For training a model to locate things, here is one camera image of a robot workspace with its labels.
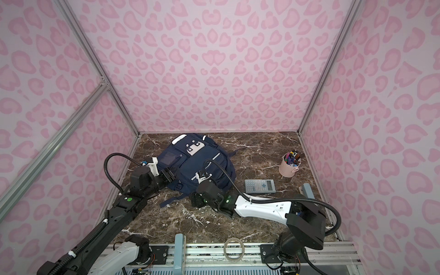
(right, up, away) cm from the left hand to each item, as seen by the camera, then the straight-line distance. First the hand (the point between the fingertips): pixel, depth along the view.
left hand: (177, 167), depth 79 cm
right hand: (+9, -11, -1) cm, 14 cm away
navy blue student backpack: (+5, +3, +14) cm, 15 cm away
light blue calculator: (+41, -12, +14) cm, 45 cm away
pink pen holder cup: (+55, -3, +13) cm, 57 cm away
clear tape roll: (+30, -34, -5) cm, 45 cm away
